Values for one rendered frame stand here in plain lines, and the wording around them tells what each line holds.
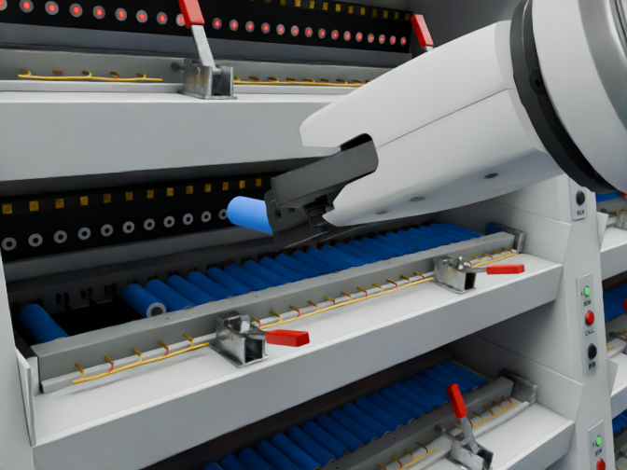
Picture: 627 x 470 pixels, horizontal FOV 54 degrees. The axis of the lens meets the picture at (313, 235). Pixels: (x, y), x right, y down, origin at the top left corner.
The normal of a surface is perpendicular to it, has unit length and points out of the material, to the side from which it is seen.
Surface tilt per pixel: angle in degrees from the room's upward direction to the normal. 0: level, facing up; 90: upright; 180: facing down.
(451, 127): 93
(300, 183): 84
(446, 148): 99
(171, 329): 106
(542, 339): 90
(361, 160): 84
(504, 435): 16
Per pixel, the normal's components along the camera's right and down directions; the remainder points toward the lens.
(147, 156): 0.65, 0.27
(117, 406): 0.07, -0.95
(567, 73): -0.73, 0.21
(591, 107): -0.59, 0.51
